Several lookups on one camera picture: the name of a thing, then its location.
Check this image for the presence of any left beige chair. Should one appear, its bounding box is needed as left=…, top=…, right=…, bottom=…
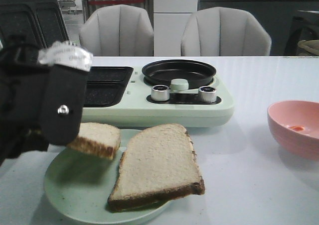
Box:
left=79, top=4, right=154, bottom=56

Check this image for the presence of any dark grey counter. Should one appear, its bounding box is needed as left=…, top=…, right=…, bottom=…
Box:
left=198, top=0, right=319, bottom=56

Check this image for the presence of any left silver knob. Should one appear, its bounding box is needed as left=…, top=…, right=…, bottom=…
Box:
left=151, top=85, right=170, bottom=102

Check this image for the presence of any green breakfast maker lid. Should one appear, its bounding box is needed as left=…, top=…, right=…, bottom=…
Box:
left=0, top=0, right=69, bottom=48

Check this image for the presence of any larger bread slice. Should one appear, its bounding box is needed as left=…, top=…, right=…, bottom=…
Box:
left=107, top=123, right=205, bottom=212

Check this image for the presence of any green pan handle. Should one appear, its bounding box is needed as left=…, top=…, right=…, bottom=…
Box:
left=169, top=78, right=198, bottom=94

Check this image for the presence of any white cabinet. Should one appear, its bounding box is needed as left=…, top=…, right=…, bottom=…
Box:
left=154, top=0, right=198, bottom=56

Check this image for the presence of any smaller bread slice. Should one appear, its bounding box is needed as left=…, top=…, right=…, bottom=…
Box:
left=67, top=122, right=121, bottom=160

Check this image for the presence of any silver knob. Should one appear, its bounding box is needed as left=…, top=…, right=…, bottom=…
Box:
left=151, top=85, right=170, bottom=102
left=197, top=86, right=217, bottom=103

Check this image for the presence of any right silver knob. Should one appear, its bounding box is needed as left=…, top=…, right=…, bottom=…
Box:
left=197, top=86, right=217, bottom=103

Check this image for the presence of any black round frying pan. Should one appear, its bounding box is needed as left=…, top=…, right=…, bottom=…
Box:
left=142, top=59, right=216, bottom=89

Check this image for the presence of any green breakfast maker base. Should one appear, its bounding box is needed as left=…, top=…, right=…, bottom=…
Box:
left=82, top=66, right=234, bottom=127

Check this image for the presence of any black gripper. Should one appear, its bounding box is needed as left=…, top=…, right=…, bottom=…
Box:
left=0, top=35, right=88, bottom=161

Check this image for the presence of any pink bowl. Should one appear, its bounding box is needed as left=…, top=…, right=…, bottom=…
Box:
left=267, top=100, right=319, bottom=161

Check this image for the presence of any right beige chair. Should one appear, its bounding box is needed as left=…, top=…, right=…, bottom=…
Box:
left=181, top=7, right=272, bottom=56

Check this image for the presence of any beige chair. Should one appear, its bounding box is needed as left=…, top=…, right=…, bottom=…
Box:
left=79, top=4, right=154, bottom=56
left=181, top=7, right=272, bottom=56

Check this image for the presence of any light green plate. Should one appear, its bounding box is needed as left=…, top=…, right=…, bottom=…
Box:
left=44, top=129, right=170, bottom=225

